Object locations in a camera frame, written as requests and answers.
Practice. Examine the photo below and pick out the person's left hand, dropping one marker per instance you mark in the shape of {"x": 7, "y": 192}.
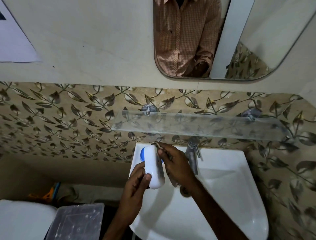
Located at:
{"x": 133, "y": 192}

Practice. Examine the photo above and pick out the person's right forearm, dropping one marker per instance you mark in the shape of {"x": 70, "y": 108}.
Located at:
{"x": 217, "y": 215}

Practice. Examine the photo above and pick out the orange and blue tool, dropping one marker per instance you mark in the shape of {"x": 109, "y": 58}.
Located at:
{"x": 49, "y": 192}

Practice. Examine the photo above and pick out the metal sink drain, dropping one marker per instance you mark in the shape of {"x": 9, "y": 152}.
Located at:
{"x": 185, "y": 192}

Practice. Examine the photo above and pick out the small thin stick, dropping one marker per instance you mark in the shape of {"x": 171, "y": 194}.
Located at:
{"x": 158, "y": 145}

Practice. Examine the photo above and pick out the blue round cap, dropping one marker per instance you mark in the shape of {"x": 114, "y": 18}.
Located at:
{"x": 142, "y": 154}

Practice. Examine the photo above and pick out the white toilet tank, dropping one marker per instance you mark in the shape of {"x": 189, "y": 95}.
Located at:
{"x": 24, "y": 220}

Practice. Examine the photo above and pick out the white ceramic sink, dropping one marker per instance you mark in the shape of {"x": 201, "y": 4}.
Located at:
{"x": 222, "y": 192}

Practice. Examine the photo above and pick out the person's right hand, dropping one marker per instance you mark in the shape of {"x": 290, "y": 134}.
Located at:
{"x": 179, "y": 168}

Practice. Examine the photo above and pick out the white paper sheet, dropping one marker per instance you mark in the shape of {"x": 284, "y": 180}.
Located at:
{"x": 14, "y": 37}

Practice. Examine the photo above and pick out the clear plastic container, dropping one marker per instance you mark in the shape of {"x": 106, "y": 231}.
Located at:
{"x": 76, "y": 222}

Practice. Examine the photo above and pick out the chrome shelf bracket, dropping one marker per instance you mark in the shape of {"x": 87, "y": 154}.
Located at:
{"x": 251, "y": 113}
{"x": 148, "y": 108}

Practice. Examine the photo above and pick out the person's right thumb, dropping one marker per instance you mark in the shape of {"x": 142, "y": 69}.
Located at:
{"x": 163, "y": 155}

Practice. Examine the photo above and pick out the rounded wall mirror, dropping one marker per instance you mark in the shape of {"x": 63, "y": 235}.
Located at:
{"x": 259, "y": 37}

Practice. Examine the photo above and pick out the chrome faucet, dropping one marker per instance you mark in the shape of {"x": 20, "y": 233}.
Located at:
{"x": 192, "y": 154}

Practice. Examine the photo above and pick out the clear glass shelf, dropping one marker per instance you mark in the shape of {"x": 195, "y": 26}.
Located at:
{"x": 197, "y": 124}

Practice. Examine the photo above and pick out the person's left forearm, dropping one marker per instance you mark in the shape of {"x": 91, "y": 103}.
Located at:
{"x": 119, "y": 226}

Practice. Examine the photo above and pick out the white plastic case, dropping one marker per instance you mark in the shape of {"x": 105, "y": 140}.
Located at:
{"x": 153, "y": 170}

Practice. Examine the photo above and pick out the person's left thumb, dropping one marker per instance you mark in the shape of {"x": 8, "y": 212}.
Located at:
{"x": 144, "y": 184}

